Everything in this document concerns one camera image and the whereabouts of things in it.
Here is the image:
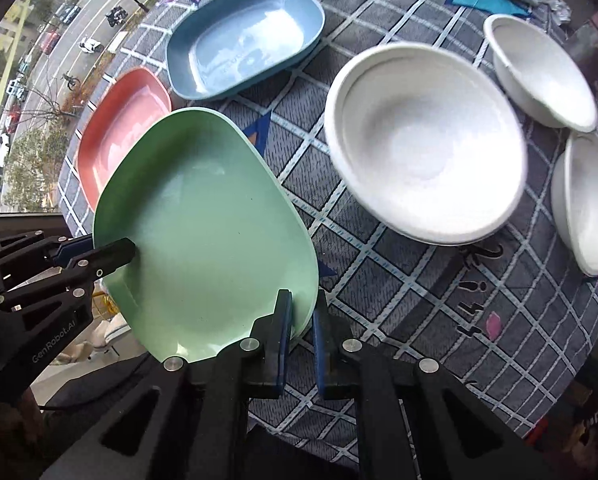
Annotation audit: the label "blue plate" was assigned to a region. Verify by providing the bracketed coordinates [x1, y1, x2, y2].
[165, 0, 326, 101]

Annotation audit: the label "person's dark pants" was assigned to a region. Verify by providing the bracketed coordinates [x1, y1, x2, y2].
[246, 420, 360, 480]

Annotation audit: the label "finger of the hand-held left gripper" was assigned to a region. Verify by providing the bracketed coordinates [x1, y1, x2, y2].
[0, 237, 138, 312]
[0, 230, 97, 291]

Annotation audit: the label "green plate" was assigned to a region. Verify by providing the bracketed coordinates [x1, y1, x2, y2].
[93, 107, 320, 364]

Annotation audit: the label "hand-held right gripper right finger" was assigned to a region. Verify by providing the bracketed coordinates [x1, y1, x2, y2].
[313, 291, 554, 480]

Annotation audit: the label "small white bowl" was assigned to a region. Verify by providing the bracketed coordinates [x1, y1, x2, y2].
[550, 131, 598, 277]
[483, 13, 598, 134]

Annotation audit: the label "dark window frame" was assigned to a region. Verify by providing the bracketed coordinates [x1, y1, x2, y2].
[0, 212, 74, 241]

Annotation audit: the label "row of parked cars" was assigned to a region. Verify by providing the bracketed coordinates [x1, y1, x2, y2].
[0, 0, 122, 196]

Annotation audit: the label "grey checked star tablecloth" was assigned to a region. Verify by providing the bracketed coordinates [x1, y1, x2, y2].
[56, 0, 598, 443]

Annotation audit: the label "large white bowl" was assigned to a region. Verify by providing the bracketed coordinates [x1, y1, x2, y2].
[324, 41, 528, 247]

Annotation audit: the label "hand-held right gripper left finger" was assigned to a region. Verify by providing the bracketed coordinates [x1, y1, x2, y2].
[39, 289, 294, 480]

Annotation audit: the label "pink plate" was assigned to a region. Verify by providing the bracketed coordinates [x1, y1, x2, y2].
[76, 66, 174, 211]

